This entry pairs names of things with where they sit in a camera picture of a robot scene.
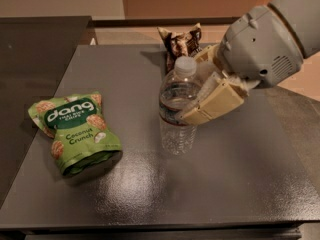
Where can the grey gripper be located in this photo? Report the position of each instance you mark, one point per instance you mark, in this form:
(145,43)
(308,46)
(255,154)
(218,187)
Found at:
(258,49)

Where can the clear plastic water bottle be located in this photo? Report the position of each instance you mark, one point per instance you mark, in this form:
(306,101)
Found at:
(179,87)

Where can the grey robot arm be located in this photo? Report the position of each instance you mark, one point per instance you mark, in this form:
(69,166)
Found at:
(302,19)

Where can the brown beige chip bag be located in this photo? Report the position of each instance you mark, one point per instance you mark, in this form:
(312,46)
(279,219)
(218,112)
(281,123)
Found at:
(180,44)

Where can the green rice chip bag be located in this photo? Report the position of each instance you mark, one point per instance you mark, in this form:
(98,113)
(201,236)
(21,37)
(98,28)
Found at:
(81,137)

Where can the dark side table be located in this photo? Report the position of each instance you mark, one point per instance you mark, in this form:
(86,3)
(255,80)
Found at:
(34,55)

